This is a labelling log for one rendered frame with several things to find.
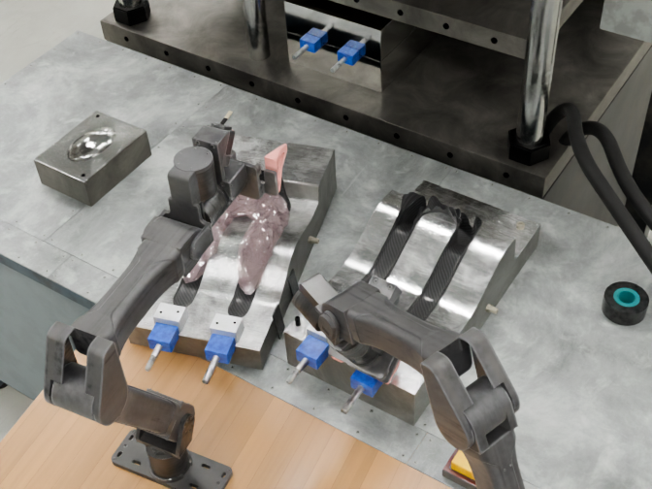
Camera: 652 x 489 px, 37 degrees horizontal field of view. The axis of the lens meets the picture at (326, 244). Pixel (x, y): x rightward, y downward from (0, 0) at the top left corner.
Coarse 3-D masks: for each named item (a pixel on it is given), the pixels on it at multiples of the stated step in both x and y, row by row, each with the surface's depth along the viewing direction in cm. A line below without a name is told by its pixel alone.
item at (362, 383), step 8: (352, 376) 158; (360, 376) 158; (368, 376) 158; (352, 384) 159; (360, 384) 157; (368, 384) 156; (376, 384) 157; (360, 392) 157; (368, 392) 158; (352, 400) 156; (344, 408) 154
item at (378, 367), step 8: (328, 352) 153; (336, 352) 152; (368, 352) 146; (384, 352) 150; (344, 360) 152; (352, 360) 147; (360, 360) 147; (368, 360) 148; (376, 360) 150; (384, 360) 150; (392, 360) 150; (360, 368) 150; (368, 368) 150; (376, 368) 150; (384, 368) 149; (376, 376) 149; (384, 376) 149
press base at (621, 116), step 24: (648, 72) 260; (624, 96) 245; (648, 96) 273; (600, 120) 232; (624, 120) 256; (600, 144) 241; (624, 144) 268; (576, 168) 229; (600, 168) 252; (552, 192) 218; (576, 192) 239; (600, 216) 277
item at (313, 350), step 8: (312, 328) 164; (312, 336) 164; (320, 336) 163; (304, 344) 163; (312, 344) 163; (320, 344) 163; (328, 344) 163; (296, 352) 163; (304, 352) 162; (312, 352) 162; (320, 352) 162; (304, 360) 162; (312, 360) 161; (320, 360) 162; (296, 368) 161; (304, 368) 161; (296, 376) 160
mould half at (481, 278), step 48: (432, 192) 195; (384, 240) 179; (432, 240) 176; (480, 240) 174; (528, 240) 184; (336, 288) 174; (480, 288) 170; (288, 336) 167; (336, 384) 168; (384, 384) 160
